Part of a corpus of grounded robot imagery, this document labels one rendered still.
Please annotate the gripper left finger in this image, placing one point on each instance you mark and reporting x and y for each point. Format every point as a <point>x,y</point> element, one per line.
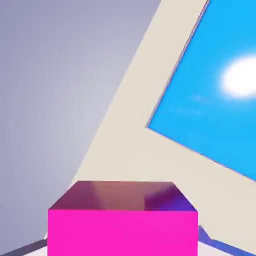
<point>38,249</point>

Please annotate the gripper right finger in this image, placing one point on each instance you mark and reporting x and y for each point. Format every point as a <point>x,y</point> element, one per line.
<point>206,246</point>

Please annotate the small magenta cube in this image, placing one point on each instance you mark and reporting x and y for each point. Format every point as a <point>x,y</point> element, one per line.
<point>122,232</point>

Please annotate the large blue box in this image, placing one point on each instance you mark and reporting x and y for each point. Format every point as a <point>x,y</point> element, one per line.
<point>204,112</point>

